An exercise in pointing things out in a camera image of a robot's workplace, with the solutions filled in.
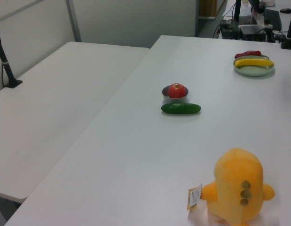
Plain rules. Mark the black laptop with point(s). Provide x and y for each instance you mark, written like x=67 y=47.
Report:
x=248 y=20

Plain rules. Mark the yellow plush toy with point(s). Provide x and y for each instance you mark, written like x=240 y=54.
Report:
x=237 y=186

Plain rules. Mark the dark keyboard device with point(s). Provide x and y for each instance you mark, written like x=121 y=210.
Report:
x=273 y=17

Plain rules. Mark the black computer mouse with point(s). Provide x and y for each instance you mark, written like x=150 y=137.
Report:
x=285 y=10

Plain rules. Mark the green cucumber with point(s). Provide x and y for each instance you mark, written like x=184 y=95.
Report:
x=181 y=108

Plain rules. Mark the black clamp stand pole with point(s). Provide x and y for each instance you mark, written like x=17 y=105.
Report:
x=289 y=26

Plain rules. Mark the grey metal bowl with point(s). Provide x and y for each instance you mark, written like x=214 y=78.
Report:
x=166 y=96

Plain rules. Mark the pale green plastic plate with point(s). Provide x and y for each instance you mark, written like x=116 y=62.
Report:
x=253 y=71

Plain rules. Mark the red chili pepper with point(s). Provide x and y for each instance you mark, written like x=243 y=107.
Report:
x=247 y=53

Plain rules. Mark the black electronics box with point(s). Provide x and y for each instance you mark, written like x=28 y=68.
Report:
x=230 y=29

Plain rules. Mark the black tripod pole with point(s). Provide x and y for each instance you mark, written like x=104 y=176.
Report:
x=238 y=10

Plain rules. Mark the black control box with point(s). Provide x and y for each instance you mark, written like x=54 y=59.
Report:
x=252 y=31

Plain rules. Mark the yellow banana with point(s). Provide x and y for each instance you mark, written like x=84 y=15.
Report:
x=253 y=62

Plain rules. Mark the black camera stand pole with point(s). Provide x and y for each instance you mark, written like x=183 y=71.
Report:
x=5 y=63

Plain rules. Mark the yellow cabinet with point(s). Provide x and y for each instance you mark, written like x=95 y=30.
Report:
x=206 y=8

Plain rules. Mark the red apple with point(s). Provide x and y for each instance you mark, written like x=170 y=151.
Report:
x=176 y=91

